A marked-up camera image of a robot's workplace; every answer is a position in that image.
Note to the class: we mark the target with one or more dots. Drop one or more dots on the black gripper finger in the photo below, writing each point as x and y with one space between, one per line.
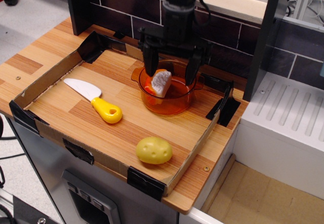
150 56
196 60

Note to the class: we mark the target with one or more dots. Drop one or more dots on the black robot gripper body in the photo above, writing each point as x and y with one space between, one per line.
175 37

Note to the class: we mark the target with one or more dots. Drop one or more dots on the salmon nigiri sushi toy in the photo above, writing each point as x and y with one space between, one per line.
157 86

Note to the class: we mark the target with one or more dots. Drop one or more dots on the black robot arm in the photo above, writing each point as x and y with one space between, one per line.
175 38

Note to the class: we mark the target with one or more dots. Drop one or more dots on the orange transparent plastic pot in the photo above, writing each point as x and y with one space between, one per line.
179 96

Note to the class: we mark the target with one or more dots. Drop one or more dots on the cardboard fence with black tape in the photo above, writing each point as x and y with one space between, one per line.
90 49

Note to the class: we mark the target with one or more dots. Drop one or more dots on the yellow toy potato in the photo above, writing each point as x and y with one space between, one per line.
154 150

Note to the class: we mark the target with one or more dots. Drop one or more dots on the white toy sink drainboard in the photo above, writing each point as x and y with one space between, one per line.
281 133

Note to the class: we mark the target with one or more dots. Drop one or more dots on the toy oven front panel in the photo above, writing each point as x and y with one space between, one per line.
91 205

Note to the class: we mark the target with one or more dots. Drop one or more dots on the grey upright shelf post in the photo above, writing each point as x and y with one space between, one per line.
274 14

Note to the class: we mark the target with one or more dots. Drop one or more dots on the yellow handled toy knife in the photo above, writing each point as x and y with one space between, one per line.
109 112

